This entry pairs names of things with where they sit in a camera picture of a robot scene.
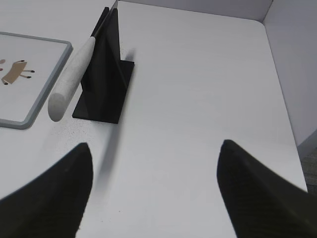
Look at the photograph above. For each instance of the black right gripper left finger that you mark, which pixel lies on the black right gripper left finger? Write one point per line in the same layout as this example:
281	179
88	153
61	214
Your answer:
53	204

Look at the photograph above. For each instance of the black knife stand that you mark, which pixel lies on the black knife stand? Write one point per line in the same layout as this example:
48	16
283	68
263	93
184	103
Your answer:
106	79

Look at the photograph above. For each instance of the white-handled kitchen knife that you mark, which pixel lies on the white-handled kitchen knife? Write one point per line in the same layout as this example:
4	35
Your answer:
69	80

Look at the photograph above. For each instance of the white grey-rimmed cutting board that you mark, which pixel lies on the white grey-rimmed cutting board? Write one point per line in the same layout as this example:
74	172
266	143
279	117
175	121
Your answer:
29	68

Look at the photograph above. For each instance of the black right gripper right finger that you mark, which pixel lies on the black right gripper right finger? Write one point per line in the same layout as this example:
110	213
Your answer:
259	202

